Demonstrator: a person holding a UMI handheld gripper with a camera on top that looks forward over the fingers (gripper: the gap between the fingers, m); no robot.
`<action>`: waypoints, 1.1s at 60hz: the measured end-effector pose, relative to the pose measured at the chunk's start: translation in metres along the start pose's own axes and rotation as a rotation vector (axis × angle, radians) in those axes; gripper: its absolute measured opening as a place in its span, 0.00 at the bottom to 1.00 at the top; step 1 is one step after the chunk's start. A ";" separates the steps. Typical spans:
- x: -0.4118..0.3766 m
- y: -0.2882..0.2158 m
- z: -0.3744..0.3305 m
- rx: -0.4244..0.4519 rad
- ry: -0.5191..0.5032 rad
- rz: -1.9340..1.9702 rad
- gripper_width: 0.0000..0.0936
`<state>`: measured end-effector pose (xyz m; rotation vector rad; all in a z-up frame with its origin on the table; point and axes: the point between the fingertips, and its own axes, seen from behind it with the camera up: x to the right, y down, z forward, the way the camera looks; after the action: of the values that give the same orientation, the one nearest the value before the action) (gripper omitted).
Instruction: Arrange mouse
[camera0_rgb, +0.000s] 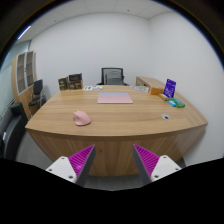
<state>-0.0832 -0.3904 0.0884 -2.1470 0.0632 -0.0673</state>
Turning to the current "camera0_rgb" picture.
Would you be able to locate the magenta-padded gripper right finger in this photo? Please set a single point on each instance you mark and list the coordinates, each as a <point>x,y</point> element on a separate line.
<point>165,165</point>

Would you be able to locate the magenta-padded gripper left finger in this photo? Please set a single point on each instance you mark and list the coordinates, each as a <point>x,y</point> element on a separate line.
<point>61,165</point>

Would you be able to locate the pink computer mouse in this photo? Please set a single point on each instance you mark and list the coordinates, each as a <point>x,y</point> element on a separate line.
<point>82,118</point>

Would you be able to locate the pink and blue mouse pad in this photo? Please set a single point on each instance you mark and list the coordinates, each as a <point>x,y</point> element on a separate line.
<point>114,98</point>

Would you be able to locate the black leather armchair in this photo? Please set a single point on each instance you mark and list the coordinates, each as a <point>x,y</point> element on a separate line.
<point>13,130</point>

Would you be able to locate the blue flat box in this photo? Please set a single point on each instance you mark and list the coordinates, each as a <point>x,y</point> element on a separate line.
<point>172,103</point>

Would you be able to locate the green flat box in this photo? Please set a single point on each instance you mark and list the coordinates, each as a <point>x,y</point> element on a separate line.
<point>179,102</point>

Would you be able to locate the yellow flat box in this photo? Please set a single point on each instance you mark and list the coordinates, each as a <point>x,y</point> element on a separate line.
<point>163,97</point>

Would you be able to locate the orange cardboard box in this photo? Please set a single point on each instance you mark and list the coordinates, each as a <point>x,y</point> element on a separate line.
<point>156,90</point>

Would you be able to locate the purple upright card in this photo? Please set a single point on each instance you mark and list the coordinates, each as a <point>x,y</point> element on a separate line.
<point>170,88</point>

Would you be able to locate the small black chair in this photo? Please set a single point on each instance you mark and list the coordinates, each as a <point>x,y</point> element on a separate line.
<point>37,91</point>

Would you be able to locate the round white and grey mat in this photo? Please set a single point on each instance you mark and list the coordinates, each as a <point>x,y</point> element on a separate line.
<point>140,88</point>

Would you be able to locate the small brown printed box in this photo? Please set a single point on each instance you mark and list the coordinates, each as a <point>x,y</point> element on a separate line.
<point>63,84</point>

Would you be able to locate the white printed sticker sheet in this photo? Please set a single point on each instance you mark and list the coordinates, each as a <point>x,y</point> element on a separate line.
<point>92,88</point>

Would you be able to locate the wooden side desk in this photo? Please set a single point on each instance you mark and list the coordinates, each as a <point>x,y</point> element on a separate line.
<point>150,81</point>

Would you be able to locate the black display box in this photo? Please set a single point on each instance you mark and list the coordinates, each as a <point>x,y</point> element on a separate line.
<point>75,77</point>

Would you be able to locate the grey backpack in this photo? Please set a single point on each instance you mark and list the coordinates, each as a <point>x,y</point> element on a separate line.
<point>114,79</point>

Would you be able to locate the wooden shelf unit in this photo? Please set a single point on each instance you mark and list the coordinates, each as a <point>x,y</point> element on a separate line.
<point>22,71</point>

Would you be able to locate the black mesh office chair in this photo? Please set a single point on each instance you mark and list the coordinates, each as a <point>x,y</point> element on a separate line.
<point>112,72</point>

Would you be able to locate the long ceiling light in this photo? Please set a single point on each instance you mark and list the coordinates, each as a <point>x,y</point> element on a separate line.
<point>24,32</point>

